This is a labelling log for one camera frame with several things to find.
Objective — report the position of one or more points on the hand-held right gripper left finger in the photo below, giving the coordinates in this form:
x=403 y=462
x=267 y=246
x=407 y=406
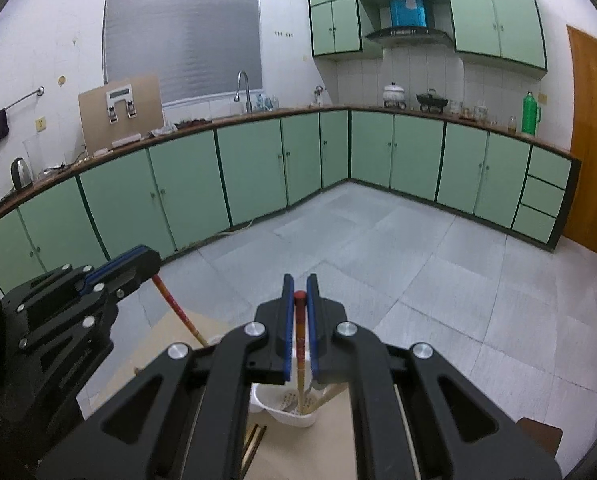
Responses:
x=289 y=320

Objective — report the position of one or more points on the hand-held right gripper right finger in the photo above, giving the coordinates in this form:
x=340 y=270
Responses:
x=316 y=310

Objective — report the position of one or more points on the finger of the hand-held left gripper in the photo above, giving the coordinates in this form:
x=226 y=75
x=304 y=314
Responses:
x=133 y=277
x=113 y=262

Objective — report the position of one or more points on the white two-compartment utensil holder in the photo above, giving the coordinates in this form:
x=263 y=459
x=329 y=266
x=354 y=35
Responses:
x=283 y=410

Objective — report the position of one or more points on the green lower kitchen cabinets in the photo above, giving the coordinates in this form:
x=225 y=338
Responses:
x=178 y=185

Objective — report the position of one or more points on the green kitchen cabinets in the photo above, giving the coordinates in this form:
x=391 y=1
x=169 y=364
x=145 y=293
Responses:
x=178 y=185
x=498 y=15

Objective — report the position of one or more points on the white power strip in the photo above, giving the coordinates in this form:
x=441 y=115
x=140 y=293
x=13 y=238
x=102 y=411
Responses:
x=126 y=139

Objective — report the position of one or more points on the steel electric kettle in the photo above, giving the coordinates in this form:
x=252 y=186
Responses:
x=22 y=175

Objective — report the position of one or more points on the clear plastic pitcher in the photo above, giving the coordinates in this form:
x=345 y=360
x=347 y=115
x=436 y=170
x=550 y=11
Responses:
x=34 y=160

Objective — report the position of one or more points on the beige table mat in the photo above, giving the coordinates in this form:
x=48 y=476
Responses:
x=318 y=452

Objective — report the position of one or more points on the brown cardboard panel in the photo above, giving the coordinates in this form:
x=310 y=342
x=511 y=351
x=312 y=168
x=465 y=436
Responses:
x=93 y=120

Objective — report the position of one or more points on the white device on cardboard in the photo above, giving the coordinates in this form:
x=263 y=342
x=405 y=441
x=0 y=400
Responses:
x=121 y=100

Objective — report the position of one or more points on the metal towel bar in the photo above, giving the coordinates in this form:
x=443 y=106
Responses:
x=18 y=102

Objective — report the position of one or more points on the chrome kitchen faucet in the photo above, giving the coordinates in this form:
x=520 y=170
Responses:
x=243 y=90

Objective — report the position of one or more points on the white cooking pot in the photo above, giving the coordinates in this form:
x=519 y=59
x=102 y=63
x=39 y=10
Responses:
x=393 y=96

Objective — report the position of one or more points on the grey window blind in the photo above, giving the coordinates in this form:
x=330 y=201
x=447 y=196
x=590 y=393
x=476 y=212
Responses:
x=183 y=35

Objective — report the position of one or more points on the black wok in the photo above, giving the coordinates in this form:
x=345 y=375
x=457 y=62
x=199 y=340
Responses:
x=432 y=101

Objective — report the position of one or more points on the small glass jar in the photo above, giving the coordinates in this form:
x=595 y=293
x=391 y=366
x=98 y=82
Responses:
x=512 y=125

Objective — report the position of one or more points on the green thermos flask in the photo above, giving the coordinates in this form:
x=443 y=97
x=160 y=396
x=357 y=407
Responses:
x=530 y=115

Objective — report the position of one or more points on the range hood with blue film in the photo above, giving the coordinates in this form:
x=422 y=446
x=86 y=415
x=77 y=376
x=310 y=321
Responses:
x=408 y=17

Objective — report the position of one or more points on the wooden door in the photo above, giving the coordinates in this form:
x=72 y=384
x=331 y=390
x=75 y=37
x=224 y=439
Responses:
x=591 y=150

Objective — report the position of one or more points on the green upper kitchen cabinets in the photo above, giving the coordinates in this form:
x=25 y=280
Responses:
x=498 y=15

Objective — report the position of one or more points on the yellowed wall socket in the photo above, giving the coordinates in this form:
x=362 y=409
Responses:
x=41 y=124

